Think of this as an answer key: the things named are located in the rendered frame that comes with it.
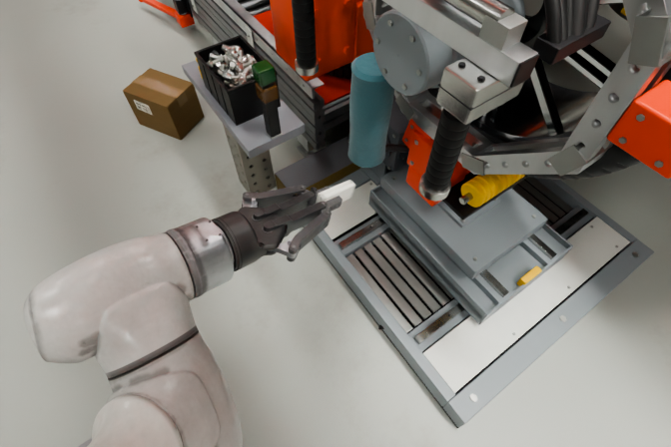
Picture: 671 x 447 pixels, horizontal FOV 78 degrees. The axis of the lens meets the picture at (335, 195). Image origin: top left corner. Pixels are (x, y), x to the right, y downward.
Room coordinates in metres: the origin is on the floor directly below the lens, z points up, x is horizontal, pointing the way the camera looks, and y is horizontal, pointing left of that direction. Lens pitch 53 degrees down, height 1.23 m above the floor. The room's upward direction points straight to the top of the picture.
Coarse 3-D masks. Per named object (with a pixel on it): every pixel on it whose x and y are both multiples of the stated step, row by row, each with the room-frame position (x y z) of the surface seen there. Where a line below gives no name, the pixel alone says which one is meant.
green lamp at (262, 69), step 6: (264, 60) 0.79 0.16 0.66; (252, 66) 0.78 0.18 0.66; (258, 66) 0.77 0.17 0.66; (264, 66) 0.77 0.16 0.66; (270, 66) 0.77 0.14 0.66; (258, 72) 0.75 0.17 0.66; (264, 72) 0.76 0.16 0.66; (270, 72) 0.76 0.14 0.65; (258, 78) 0.76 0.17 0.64; (264, 78) 0.75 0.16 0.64; (270, 78) 0.76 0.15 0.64; (264, 84) 0.75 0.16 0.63
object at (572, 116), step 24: (600, 0) 0.57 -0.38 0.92; (528, 24) 0.69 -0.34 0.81; (600, 72) 0.54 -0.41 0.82; (528, 96) 0.72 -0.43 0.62; (552, 96) 0.59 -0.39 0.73; (576, 96) 0.69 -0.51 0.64; (480, 120) 0.65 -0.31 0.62; (504, 120) 0.64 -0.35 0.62; (528, 120) 0.63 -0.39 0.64; (552, 120) 0.55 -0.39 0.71; (576, 120) 0.57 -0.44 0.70
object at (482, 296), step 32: (384, 192) 0.81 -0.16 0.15; (416, 224) 0.69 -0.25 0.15; (544, 224) 0.68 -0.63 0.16; (448, 256) 0.58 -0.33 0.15; (512, 256) 0.58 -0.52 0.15; (544, 256) 0.57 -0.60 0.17; (448, 288) 0.50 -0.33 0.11; (480, 288) 0.48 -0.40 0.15; (512, 288) 0.48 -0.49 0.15; (480, 320) 0.40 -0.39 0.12
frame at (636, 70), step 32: (640, 0) 0.45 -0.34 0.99; (640, 32) 0.43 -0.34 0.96; (640, 64) 0.41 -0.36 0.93; (416, 96) 0.72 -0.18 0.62; (608, 96) 0.42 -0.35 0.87; (576, 128) 0.43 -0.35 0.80; (608, 128) 0.40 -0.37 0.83; (480, 160) 0.53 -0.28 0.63; (512, 160) 0.48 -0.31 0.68; (544, 160) 0.44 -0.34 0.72; (576, 160) 0.41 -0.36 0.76
